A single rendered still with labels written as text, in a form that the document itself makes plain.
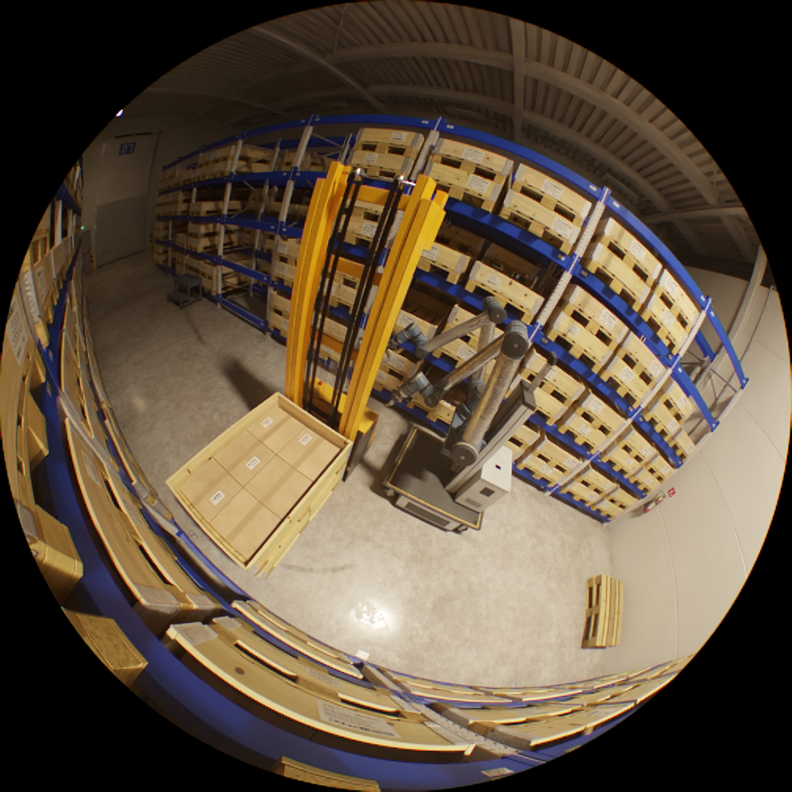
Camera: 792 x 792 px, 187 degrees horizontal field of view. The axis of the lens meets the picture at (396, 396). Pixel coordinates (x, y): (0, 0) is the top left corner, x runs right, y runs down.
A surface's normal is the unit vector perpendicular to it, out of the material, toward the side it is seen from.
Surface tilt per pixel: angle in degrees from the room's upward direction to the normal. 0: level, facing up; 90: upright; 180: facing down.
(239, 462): 0
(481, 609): 0
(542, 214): 90
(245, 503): 0
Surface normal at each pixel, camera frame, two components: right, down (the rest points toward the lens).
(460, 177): -0.39, 0.50
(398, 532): 0.32, -0.72
